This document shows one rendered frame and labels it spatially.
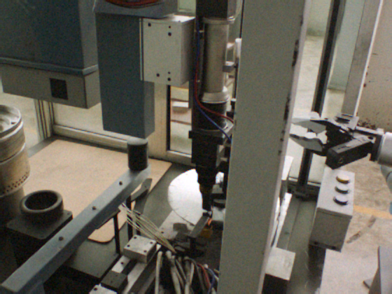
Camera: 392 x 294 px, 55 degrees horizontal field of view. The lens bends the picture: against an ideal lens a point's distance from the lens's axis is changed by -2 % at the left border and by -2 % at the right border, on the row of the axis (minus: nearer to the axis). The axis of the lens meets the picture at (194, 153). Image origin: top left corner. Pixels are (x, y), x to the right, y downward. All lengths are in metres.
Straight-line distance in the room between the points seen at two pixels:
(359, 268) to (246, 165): 2.21
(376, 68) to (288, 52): 3.79
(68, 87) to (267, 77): 0.76
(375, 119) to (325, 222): 3.01
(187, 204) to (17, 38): 0.62
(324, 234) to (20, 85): 1.00
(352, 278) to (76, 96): 1.88
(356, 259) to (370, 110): 2.01
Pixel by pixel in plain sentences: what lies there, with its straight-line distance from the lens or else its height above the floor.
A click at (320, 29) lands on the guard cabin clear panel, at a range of 1.40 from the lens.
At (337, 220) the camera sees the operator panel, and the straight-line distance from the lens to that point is 1.28.
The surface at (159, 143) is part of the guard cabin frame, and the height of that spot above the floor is 0.82.
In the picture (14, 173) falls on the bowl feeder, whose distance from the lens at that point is 1.30.
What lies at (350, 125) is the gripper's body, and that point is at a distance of 0.94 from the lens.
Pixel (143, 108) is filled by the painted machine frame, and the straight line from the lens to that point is 0.81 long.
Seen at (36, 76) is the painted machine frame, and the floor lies 1.29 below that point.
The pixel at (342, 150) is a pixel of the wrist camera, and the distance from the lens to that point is 0.87.
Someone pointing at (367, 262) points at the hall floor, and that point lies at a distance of 2.55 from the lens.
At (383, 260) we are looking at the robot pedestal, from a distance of 1.38.
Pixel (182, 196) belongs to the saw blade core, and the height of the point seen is 0.95.
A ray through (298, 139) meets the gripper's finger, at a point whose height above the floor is 1.19.
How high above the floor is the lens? 1.59
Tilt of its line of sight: 28 degrees down
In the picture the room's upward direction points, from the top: 3 degrees clockwise
